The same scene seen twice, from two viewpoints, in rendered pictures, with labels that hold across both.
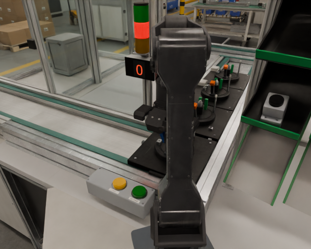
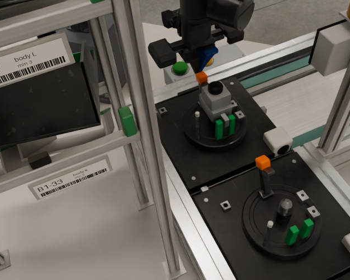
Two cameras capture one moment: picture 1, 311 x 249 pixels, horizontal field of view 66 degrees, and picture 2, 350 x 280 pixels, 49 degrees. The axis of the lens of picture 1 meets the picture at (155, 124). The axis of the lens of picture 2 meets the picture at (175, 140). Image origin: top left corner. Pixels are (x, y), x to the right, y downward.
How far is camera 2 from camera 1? 1.10 m
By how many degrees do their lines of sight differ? 85
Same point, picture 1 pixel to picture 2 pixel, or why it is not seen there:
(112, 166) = (237, 64)
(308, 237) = (25, 210)
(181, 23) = not seen: outside the picture
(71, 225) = not seen: hidden behind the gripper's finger
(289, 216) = (54, 219)
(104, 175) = (228, 54)
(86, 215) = not seen: hidden behind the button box
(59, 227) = (218, 44)
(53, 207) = (245, 45)
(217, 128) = (220, 223)
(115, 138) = (316, 105)
